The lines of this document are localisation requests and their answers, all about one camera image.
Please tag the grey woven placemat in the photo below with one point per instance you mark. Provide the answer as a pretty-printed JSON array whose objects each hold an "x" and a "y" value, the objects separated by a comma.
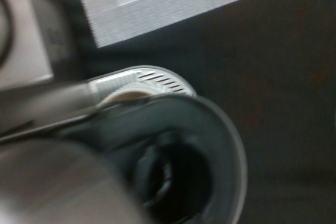
[{"x": 122, "y": 19}]

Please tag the grey pod coffee machine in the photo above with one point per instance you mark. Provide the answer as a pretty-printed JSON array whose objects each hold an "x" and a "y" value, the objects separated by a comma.
[{"x": 119, "y": 150}]

